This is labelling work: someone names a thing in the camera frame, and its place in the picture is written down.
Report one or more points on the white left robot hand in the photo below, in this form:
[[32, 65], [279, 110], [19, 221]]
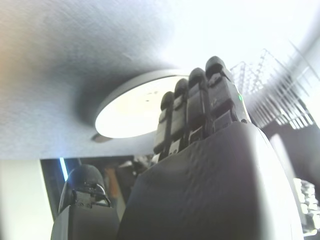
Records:
[[200, 187]]

